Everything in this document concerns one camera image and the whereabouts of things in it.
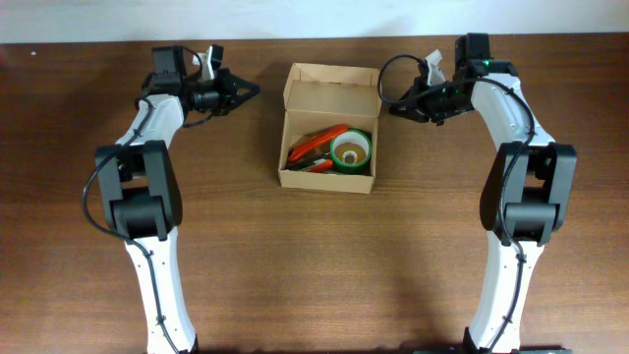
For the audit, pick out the red highlighter marker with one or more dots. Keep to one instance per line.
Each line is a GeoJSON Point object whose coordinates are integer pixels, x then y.
{"type": "Point", "coordinates": [299, 151]}

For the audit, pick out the yellow tape roll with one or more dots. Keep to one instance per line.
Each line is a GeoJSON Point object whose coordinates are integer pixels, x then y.
{"type": "Point", "coordinates": [350, 153]}

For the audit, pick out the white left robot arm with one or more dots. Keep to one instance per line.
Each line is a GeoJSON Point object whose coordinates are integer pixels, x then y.
{"type": "Point", "coordinates": [141, 199]}

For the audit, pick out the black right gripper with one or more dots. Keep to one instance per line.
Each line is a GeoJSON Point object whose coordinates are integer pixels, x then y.
{"type": "Point", "coordinates": [416, 110]}

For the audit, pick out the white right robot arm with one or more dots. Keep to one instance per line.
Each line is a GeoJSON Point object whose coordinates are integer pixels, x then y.
{"type": "Point", "coordinates": [524, 199]}

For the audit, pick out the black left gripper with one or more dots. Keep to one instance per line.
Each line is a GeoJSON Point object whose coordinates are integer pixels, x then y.
{"type": "Point", "coordinates": [230, 95]}

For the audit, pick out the cardboard box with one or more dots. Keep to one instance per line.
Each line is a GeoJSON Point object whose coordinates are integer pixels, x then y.
{"type": "Point", "coordinates": [316, 98]}

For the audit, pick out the green tape roll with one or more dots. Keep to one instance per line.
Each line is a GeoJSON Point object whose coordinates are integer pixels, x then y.
{"type": "Point", "coordinates": [356, 137]}

